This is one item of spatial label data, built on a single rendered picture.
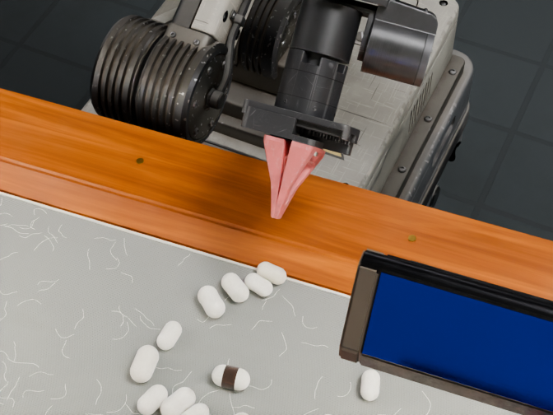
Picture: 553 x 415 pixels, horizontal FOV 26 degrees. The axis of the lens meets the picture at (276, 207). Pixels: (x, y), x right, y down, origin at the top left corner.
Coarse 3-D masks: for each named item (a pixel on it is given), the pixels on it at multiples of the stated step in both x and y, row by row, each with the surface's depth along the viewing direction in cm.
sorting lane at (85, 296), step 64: (0, 192) 128; (0, 256) 123; (64, 256) 123; (128, 256) 123; (192, 256) 123; (0, 320) 119; (64, 320) 119; (128, 320) 119; (192, 320) 119; (256, 320) 119; (320, 320) 119; (0, 384) 114; (64, 384) 114; (128, 384) 114; (192, 384) 114; (256, 384) 114; (320, 384) 114; (384, 384) 114
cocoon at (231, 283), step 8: (224, 280) 120; (232, 280) 119; (240, 280) 120; (224, 288) 120; (232, 288) 119; (240, 288) 119; (248, 288) 119; (232, 296) 119; (240, 296) 119; (248, 296) 119
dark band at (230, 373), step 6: (228, 366) 113; (234, 366) 113; (228, 372) 113; (234, 372) 112; (222, 378) 112; (228, 378) 112; (234, 378) 112; (222, 384) 113; (228, 384) 112; (234, 384) 112
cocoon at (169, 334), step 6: (168, 324) 116; (174, 324) 116; (162, 330) 116; (168, 330) 116; (174, 330) 116; (180, 330) 116; (162, 336) 115; (168, 336) 115; (174, 336) 116; (156, 342) 116; (162, 342) 115; (168, 342) 115; (174, 342) 116; (162, 348) 116; (168, 348) 116
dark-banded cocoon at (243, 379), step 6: (216, 366) 113; (222, 366) 113; (216, 372) 113; (222, 372) 113; (240, 372) 113; (246, 372) 113; (216, 378) 113; (240, 378) 112; (246, 378) 113; (216, 384) 113; (240, 384) 112; (246, 384) 113
